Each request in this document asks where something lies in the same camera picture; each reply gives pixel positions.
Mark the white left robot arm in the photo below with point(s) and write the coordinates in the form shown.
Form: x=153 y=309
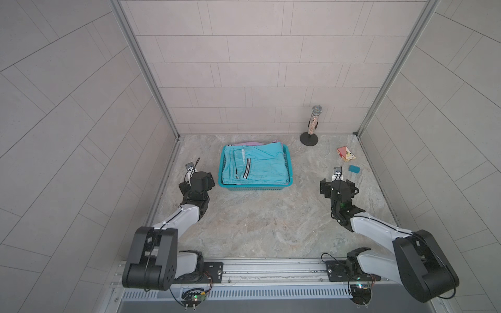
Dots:
x=154 y=261

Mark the circuit board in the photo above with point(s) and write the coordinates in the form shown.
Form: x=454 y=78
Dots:
x=194 y=297
x=361 y=294

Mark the bottle on black stand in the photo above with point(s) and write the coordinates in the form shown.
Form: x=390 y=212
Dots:
x=309 y=138

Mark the right circuit board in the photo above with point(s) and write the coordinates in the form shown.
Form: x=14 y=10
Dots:
x=361 y=294

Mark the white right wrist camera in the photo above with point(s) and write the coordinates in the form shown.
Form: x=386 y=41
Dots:
x=337 y=174

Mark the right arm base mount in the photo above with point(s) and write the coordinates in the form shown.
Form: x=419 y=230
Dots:
x=338 y=272

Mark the teal pants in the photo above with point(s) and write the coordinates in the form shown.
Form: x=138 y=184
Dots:
x=256 y=163

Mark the small teal block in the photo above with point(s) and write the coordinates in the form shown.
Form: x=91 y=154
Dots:
x=354 y=169

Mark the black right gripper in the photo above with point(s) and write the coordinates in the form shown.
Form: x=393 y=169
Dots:
x=326 y=186

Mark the small red box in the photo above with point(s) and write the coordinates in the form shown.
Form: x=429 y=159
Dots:
x=345 y=154

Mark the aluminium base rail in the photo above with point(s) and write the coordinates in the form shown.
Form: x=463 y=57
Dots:
x=261 y=279

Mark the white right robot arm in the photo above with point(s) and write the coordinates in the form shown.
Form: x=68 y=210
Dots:
x=414 y=260

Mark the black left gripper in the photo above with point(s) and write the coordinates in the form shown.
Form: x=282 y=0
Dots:
x=208 y=181

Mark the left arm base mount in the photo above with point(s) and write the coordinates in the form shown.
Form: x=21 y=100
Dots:
x=210 y=272

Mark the teal plastic basket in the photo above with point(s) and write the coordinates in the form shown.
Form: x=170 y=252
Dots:
x=256 y=184

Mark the left circuit board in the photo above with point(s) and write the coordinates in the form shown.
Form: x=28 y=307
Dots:
x=194 y=297

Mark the purple pants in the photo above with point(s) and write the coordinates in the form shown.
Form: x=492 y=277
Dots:
x=253 y=144

